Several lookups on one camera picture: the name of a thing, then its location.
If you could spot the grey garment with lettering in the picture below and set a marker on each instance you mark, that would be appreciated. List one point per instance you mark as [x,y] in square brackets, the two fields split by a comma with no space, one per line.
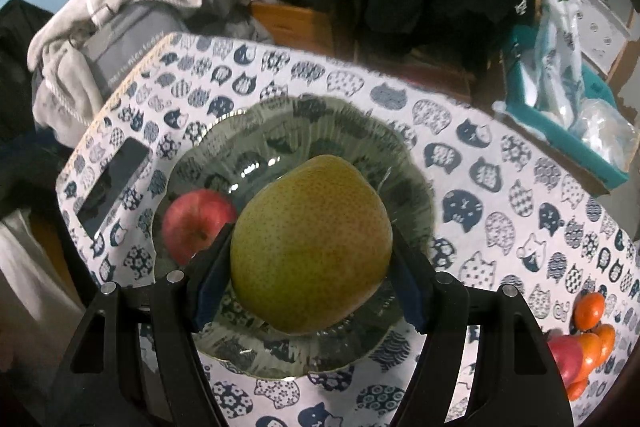
[130,47]

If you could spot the red apple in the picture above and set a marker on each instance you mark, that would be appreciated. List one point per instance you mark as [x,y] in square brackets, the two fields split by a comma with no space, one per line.
[197,222]
[565,357]

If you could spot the green pear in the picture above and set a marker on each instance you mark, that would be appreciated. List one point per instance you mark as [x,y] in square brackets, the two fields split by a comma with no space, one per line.
[310,247]

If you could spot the black jacket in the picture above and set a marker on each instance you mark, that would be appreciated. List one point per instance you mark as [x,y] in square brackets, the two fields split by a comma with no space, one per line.
[20,57]

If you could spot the black smartphone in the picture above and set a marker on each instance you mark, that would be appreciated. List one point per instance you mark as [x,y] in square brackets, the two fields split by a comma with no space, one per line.
[112,187]

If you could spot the beige hoodie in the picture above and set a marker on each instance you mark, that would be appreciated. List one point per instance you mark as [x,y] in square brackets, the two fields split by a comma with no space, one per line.
[65,57]

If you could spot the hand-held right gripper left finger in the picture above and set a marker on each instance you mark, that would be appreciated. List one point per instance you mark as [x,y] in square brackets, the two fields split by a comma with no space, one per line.
[212,279]

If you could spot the cat print tablecloth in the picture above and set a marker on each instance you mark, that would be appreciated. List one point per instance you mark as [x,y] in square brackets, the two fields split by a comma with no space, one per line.
[450,147]

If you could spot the clear plastic bag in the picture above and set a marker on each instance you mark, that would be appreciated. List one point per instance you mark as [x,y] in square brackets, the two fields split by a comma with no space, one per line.
[600,134]

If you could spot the white patterned storage box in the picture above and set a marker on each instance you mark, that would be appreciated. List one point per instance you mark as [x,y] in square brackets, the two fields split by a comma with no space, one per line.
[600,37]

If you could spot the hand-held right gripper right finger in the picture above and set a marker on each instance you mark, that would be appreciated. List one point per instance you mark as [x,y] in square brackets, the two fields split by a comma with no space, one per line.
[412,287]

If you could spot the white printed plastic bag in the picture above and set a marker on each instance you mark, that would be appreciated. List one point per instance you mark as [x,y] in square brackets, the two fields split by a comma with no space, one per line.
[555,32]

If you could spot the teal storage box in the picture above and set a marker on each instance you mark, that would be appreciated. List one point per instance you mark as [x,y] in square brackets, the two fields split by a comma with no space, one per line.
[550,127]

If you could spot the wooden drawer unit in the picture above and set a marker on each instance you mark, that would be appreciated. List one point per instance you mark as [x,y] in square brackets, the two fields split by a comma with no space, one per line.
[292,27]

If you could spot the green glass fluted plate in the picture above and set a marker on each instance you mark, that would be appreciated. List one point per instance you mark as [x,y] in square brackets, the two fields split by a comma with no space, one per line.
[325,127]

